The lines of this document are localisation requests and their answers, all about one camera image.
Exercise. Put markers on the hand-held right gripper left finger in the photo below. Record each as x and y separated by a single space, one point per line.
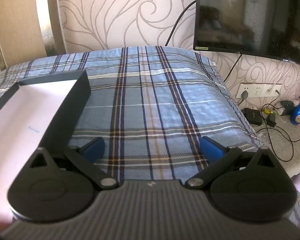
93 149

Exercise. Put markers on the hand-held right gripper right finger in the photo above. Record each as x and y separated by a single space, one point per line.
211 150

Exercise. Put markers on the dark box with white inside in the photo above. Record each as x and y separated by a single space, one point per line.
27 110

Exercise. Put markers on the black power adapter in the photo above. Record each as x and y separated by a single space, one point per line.
271 119
252 116

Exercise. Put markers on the grey plug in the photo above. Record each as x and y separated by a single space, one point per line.
244 94

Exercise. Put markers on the small yellow object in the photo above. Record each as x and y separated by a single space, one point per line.
266 110

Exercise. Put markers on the blue plaid blanket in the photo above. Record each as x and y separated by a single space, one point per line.
152 92

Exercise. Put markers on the dark charger block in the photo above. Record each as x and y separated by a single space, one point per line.
286 106

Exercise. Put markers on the black television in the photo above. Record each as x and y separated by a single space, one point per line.
240 17

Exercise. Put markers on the white wall socket plate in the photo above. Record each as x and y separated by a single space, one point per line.
257 90

